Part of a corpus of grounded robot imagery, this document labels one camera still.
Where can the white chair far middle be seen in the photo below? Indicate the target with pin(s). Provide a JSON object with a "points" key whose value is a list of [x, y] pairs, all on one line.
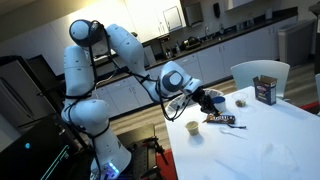
{"points": [[244, 73]]}

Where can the blue Barilla pasta box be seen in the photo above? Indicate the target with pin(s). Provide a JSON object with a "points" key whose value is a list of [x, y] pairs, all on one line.
{"points": [[265, 89]]}

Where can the black equipment cart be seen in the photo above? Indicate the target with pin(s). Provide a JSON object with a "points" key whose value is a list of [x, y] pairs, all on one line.
{"points": [[47, 152]]}

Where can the white mug blue inside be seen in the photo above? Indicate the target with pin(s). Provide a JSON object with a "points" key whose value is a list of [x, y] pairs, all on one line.
{"points": [[219, 103]]}

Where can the white kitchen cabinets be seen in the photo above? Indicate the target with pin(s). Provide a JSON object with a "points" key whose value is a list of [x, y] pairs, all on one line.
{"points": [[209, 64]]}

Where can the clear plastic bag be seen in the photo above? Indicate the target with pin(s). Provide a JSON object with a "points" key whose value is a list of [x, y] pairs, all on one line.
{"points": [[278, 163]]}

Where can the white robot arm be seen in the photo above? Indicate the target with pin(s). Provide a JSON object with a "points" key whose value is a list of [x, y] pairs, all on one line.
{"points": [[84, 110]]}

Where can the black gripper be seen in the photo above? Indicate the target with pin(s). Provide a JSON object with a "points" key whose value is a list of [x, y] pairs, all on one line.
{"points": [[204, 101]]}

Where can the clear cup with grains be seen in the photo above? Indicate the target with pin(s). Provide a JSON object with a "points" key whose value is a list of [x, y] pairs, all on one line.
{"points": [[192, 128]]}

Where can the white plastic spoon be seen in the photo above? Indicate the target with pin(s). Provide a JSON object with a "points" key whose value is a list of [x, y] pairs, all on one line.
{"points": [[226, 131]]}

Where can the stainless steel refrigerator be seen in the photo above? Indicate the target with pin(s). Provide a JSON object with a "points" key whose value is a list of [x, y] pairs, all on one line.
{"points": [[21, 100]]}

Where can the brown M&M's candy box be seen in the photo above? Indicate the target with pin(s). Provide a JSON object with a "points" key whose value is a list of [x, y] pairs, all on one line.
{"points": [[221, 119]]}

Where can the clear cup with candies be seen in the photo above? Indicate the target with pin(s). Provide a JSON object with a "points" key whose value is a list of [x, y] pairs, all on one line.
{"points": [[240, 99]]}

